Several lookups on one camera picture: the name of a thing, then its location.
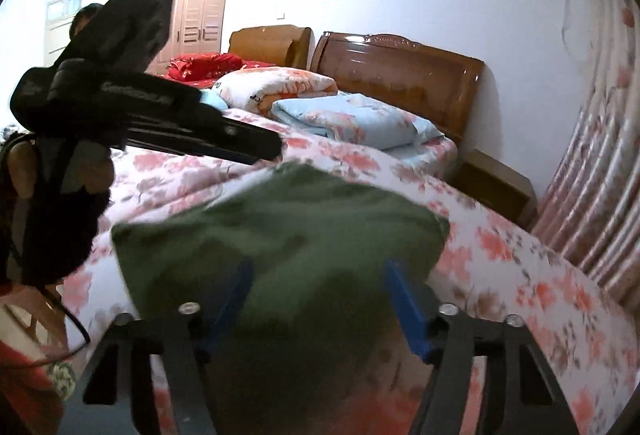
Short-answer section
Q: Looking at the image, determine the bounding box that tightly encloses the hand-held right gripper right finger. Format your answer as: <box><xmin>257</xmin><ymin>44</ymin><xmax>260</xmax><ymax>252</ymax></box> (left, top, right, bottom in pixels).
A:
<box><xmin>384</xmin><ymin>259</ymin><xmax>577</xmax><ymax>435</ymax></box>

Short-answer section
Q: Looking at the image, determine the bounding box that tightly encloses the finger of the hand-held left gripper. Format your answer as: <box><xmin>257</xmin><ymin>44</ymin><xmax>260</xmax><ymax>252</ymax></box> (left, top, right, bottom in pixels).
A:
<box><xmin>125</xmin><ymin>112</ymin><xmax>284</xmax><ymax>164</ymax></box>

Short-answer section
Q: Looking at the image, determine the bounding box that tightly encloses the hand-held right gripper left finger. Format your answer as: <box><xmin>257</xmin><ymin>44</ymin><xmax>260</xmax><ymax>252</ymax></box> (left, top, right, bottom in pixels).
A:
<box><xmin>82</xmin><ymin>260</ymin><xmax>254</xmax><ymax>435</ymax></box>

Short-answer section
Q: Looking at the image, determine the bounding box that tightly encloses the green and white knit sweater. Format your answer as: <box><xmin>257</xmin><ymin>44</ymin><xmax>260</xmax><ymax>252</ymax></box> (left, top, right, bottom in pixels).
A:
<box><xmin>111</xmin><ymin>161</ymin><xmax>451</xmax><ymax>435</ymax></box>

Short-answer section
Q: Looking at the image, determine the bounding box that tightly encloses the person's left hand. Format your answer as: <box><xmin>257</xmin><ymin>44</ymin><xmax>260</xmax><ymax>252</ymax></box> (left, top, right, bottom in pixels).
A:
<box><xmin>0</xmin><ymin>135</ymin><xmax>42</xmax><ymax>202</ymax></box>

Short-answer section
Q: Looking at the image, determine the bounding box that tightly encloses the folded floral quilt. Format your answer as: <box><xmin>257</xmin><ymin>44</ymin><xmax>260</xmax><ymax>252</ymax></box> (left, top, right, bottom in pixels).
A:
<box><xmin>212</xmin><ymin>68</ymin><xmax>339</xmax><ymax>119</ymax></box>

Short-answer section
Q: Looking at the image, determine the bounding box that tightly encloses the red quilt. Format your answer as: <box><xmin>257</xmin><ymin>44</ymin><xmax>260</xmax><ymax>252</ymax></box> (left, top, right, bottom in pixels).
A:
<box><xmin>166</xmin><ymin>52</ymin><xmax>273</xmax><ymax>82</ymax></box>

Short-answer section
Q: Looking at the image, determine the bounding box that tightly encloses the white door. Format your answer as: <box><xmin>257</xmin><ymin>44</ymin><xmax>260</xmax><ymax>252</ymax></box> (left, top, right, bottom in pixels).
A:
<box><xmin>44</xmin><ymin>0</ymin><xmax>87</xmax><ymax>67</ymax></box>

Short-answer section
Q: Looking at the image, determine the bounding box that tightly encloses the bed with floral sheet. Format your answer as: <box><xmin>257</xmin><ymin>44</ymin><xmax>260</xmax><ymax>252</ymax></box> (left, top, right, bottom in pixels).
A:
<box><xmin>55</xmin><ymin>108</ymin><xmax>640</xmax><ymax>435</ymax></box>

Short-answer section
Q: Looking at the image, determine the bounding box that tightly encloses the plain wooden headboard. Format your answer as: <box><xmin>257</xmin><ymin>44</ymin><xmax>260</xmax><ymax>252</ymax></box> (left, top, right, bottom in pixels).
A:
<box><xmin>228</xmin><ymin>25</ymin><xmax>316</xmax><ymax>71</ymax></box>

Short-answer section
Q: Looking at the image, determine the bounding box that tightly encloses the light blue folded blanket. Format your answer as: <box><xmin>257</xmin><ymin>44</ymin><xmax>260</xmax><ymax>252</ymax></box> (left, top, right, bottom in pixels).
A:
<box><xmin>271</xmin><ymin>94</ymin><xmax>444</xmax><ymax>152</ymax></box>

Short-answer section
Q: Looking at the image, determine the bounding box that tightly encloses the wooden nightstand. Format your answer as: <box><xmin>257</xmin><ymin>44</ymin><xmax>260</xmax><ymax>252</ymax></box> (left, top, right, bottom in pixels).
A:
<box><xmin>452</xmin><ymin>150</ymin><xmax>539</xmax><ymax>230</ymax></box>

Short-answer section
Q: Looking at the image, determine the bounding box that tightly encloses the glossy wooden headboard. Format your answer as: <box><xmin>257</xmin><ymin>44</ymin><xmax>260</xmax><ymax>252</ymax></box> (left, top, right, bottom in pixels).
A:
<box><xmin>309</xmin><ymin>31</ymin><xmax>486</xmax><ymax>147</ymax></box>

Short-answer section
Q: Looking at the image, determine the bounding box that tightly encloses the red cloth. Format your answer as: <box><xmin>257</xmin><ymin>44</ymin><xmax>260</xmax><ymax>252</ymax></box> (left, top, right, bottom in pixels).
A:
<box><xmin>0</xmin><ymin>342</ymin><xmax>66</xmax><ymax>435</ymax></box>

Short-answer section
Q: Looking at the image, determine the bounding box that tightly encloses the floral pink curtain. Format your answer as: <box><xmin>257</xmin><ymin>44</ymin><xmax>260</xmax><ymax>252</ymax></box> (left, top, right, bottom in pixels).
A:
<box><xmin>530</xmin><ymin>0</ymin><xmax>640</xmax><ymax>313</ymax></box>

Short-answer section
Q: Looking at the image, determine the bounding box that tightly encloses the black cable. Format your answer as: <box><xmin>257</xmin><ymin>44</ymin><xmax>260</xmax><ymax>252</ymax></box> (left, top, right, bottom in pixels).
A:
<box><xmin>27</xmin><ymin>284</ymin><xmax>92</xmax><ymax>362</ymax></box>

